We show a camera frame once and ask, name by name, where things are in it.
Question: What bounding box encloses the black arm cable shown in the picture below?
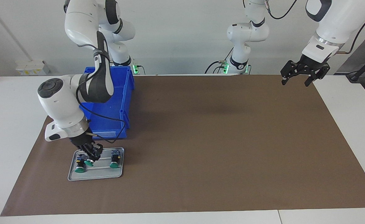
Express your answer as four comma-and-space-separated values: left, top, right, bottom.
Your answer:
76, 44, 127, 144
265, 0, 365, 55

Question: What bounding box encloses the black base power cable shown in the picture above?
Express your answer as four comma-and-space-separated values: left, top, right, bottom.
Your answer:
205, 47, 233, 74

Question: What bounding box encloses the blue plastic storage bin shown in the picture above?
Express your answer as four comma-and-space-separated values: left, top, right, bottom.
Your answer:
78, 66, 135, 139

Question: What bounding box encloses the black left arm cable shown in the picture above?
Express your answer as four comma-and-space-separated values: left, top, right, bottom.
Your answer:
265, 0, 365, 55

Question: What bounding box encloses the silver metal tray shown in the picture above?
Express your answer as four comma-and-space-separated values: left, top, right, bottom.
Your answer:
68, 147, 125, 181

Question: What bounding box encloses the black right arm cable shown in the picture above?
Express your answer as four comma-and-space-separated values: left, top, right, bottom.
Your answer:
76, 44, 127, 144

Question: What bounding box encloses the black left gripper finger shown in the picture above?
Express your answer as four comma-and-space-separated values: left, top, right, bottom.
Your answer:
304, 64, 331, 87
281, 61, 301, 86

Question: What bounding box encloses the green push button switch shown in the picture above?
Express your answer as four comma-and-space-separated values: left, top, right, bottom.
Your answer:
109, 150, 121, 169
74, 154, 88, 173
83, 152, 96, 167

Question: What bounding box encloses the brown table mat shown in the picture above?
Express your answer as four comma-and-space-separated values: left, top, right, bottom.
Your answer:
0, 74, 365, 217

